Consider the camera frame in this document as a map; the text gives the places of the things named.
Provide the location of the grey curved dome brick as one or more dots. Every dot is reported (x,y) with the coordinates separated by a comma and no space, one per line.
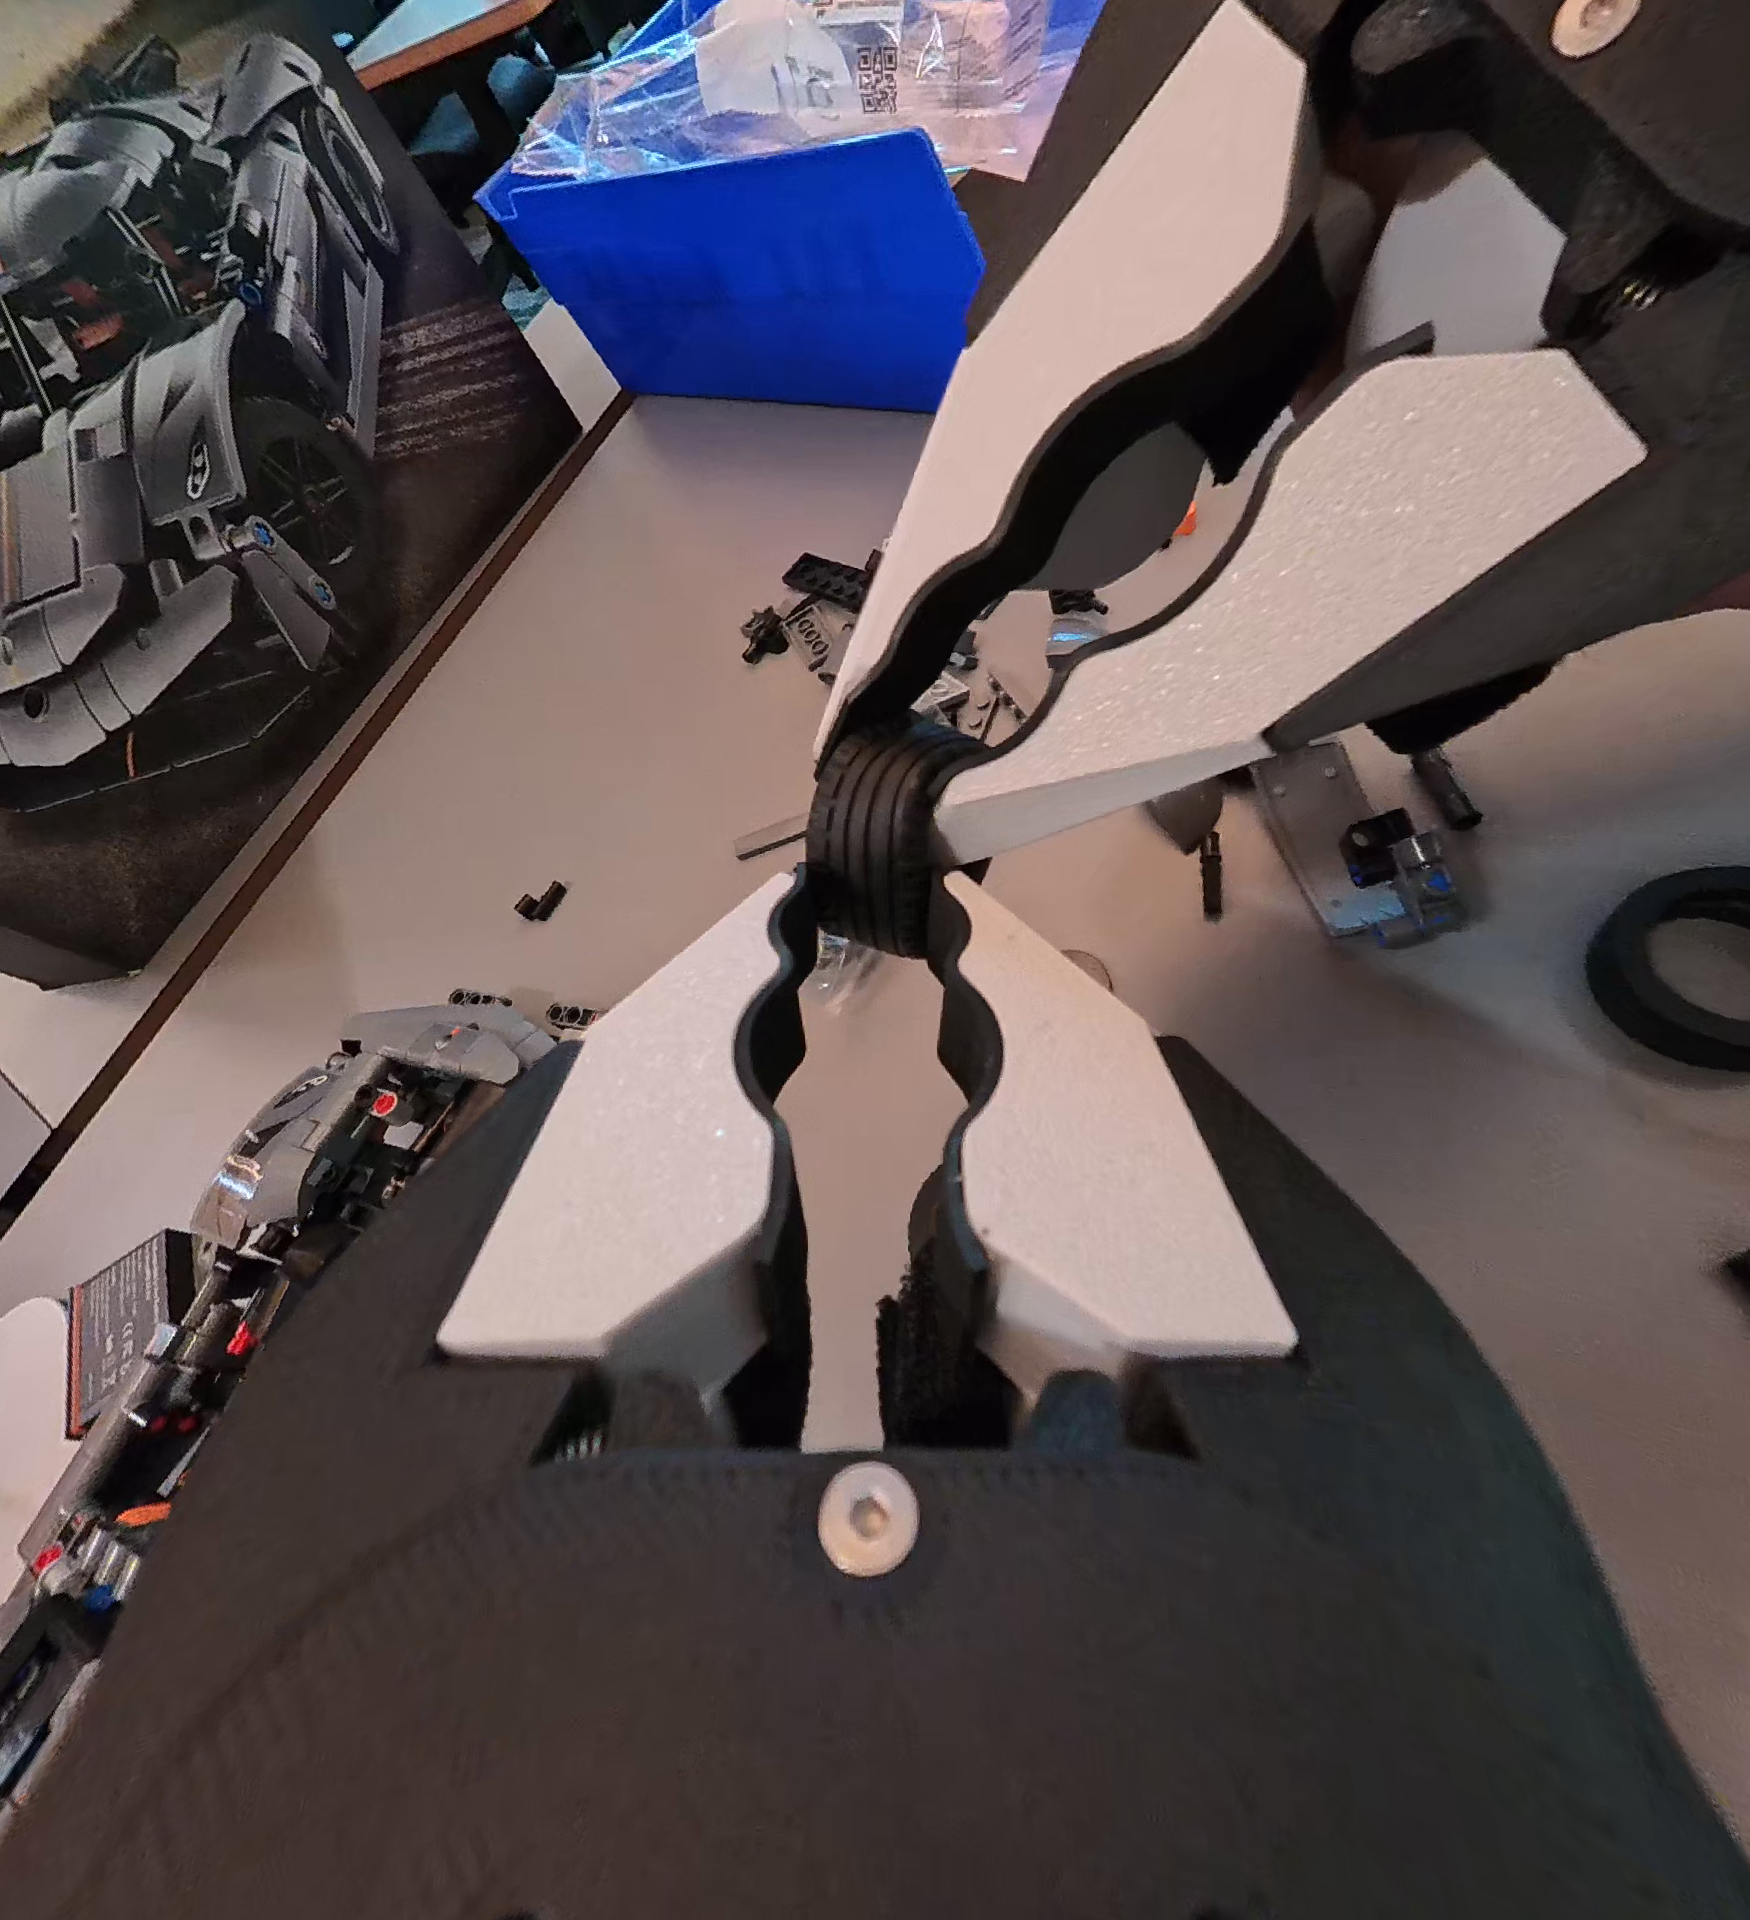
(1073,638)

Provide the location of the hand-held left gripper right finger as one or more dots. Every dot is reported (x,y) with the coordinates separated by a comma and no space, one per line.
(1114,1200)

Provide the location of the black pin connector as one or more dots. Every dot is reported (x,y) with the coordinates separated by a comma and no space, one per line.
(1453,795)

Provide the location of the grey plate brick assembly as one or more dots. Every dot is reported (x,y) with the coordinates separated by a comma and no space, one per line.
(1333,855)

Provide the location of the blue plastic bin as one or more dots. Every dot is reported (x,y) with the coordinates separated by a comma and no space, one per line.
(740,285)

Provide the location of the grey toy car model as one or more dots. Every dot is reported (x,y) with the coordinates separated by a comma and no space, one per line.
(334,1110)

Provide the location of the flat grey tile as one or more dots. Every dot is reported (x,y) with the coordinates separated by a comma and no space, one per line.
(770,837)

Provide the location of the pile of grey toy bricks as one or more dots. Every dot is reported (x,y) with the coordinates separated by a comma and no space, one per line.
(814,631)

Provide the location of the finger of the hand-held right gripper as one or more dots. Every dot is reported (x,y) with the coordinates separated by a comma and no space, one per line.
(1101,271)
(1385,571)

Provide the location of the clear plastic bags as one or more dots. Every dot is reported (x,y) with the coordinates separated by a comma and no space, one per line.
(695,91)

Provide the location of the thin black axle pin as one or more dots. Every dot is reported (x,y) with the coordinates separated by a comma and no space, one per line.
(1211,878)

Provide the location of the black angle bracket brick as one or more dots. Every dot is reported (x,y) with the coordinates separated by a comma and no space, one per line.
(542,903)

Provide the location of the dark printed card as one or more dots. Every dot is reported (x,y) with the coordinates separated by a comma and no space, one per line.
(125,1335)

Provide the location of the dark box with car picture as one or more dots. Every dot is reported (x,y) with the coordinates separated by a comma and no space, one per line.
(215,450)

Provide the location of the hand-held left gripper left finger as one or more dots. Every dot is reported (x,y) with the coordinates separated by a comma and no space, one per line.
(621,1200)

